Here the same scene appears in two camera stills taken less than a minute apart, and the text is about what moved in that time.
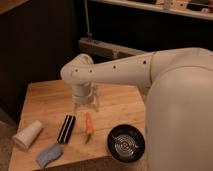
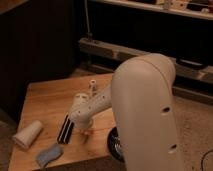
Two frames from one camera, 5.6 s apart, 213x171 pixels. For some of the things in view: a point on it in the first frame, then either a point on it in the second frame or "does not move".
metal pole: (89, 34) does not move
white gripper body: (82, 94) → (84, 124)
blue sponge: (48, 155) does not move
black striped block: (66, 131) does not move
